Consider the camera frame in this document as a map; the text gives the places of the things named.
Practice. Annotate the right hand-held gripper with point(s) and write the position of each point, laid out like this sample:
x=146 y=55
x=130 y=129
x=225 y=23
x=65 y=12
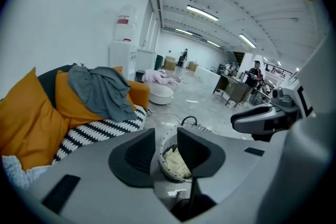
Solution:
x=291 y=97

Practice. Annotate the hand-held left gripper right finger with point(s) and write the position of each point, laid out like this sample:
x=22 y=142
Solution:
x=236 y=165

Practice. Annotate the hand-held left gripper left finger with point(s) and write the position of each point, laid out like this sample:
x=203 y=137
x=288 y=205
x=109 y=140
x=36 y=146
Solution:
x=92 y=178

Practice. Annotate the cream yellow garment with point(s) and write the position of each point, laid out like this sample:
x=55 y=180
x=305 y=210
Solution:
x=176 y=162

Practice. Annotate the woven white grey laundry basket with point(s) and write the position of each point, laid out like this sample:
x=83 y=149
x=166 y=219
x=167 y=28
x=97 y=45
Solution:
x=168 y=139

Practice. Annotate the light blue checked garment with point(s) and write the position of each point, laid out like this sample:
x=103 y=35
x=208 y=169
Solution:
x=15 y=170

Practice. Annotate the grey garment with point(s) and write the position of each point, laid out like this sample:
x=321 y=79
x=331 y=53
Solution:
x=105 y=91

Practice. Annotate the pink garment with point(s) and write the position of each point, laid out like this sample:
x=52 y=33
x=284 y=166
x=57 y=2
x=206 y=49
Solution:
x=155 y=76

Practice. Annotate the dark wooden desk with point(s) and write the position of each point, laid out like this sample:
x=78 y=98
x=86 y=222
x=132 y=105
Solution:
x=233 y=86

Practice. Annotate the black white patterned blanket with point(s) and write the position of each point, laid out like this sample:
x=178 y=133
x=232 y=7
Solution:
x=99 y=131

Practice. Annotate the white counter island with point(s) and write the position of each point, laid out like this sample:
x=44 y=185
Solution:
x=208 y=76

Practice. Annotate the large orange cushion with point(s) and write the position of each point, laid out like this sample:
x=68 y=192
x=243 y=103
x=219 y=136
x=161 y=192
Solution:
x=29 y=118
x=73 y=107

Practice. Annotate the ceiling light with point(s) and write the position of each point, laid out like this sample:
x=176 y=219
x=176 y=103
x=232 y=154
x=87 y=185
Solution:
x=247 y=40
x=202 y=12
x=214 y=43
x=183 y=31

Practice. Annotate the cardboard box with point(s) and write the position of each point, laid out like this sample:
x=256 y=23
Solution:
x=193 y=66
x=169 y=63

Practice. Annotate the orange sofa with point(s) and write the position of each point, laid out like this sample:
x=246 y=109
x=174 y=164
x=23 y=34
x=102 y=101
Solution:
x=139 y=91

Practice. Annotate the dark green bin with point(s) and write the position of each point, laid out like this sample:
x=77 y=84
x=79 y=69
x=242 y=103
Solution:
x=159 y=62

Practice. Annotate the white water dispenser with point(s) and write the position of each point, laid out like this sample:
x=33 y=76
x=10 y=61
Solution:
x=120 y=60

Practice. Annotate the white sink cabinet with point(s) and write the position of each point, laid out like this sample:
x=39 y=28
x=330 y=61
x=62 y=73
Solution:
x=145 y=59

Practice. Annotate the clear water bottle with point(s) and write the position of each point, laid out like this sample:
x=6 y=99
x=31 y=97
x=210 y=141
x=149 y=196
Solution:
x=125 y=23

